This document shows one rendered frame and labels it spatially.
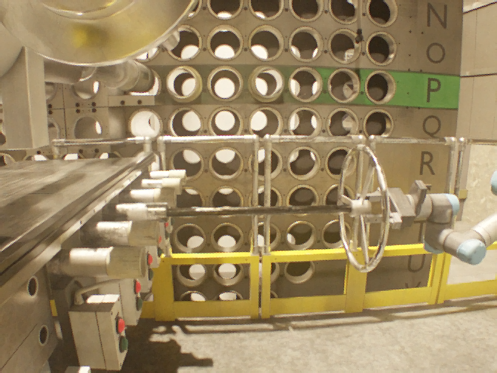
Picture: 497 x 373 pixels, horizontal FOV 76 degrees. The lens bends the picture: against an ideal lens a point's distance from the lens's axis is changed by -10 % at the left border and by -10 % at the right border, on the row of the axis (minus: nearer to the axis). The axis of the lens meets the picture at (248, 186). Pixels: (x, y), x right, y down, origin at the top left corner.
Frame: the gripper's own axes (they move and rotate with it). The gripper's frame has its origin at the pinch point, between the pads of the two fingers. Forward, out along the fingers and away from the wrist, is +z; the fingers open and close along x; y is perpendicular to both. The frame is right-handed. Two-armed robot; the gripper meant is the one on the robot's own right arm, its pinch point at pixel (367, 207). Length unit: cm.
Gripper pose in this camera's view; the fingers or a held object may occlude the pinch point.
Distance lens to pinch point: 113.0
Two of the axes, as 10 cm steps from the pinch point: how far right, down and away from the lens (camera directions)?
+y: -0.3, 7.7, 6.3
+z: -10.0, 0.2, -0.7
